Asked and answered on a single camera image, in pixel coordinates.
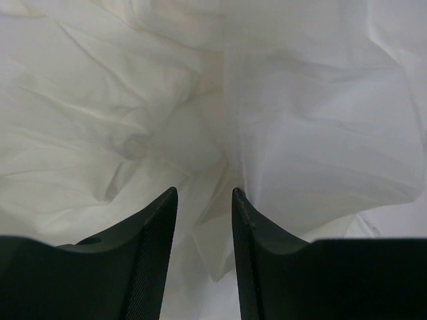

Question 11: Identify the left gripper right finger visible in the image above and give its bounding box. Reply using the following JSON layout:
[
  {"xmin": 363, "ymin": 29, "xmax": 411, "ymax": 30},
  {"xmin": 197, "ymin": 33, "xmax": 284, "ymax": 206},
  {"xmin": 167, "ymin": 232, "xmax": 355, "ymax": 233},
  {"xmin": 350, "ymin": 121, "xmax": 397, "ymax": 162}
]
[{"xmin": 232, "ymin": 189, "xmax": 426, "ymax": 319}]

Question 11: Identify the white skirt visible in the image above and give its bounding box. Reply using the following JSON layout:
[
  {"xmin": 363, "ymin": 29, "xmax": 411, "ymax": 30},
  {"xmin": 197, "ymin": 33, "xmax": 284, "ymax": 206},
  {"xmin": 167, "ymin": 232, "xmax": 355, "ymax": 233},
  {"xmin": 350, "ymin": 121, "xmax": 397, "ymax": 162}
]
[{"xmin": 1, "ymin": 1, "xmax": 426, "ymax": 281}]

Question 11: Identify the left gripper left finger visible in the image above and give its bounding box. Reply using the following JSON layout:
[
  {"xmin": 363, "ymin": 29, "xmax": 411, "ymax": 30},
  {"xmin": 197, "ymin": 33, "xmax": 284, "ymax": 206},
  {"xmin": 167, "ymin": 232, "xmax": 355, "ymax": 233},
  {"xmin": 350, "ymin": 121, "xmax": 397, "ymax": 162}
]
[{"xmin": 1, "ymin": 187, "xmax": 178, "ymax": 319}]

